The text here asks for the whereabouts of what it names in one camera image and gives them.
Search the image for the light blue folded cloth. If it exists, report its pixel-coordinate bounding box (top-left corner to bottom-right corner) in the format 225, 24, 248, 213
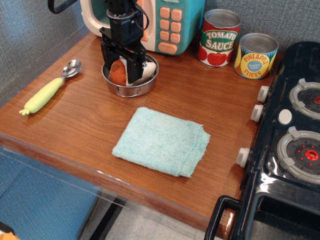
112, 107, 211, 178

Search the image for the black toy stove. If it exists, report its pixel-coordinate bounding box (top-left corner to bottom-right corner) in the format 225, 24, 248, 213
205, 41, 320, 240

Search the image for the silver metal pot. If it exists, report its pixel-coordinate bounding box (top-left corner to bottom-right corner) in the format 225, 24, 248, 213
101, 54, 159, 98

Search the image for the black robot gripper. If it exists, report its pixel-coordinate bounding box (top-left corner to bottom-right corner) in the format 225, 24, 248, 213
99, 0, 149, 84

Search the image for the orange plush toy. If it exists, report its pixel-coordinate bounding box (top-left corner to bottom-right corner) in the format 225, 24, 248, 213
0, 232, 20, 240

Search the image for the plush brown white mushroom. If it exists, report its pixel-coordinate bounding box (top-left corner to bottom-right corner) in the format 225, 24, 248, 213
109, 57, 157, 87

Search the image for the yellow handled metal spoon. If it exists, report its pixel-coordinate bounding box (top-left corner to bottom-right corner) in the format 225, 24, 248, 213
19, 59, 82, 116

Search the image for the tomato sauce can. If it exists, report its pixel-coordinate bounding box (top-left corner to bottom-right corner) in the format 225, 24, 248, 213
197, 8, 242, 67

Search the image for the pineapple slices can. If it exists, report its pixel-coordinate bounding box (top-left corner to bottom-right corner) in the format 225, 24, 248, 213
234, 32, 279, 80

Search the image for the teal toy microwave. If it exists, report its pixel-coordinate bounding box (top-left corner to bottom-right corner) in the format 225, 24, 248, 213
80, 0, 205, 56

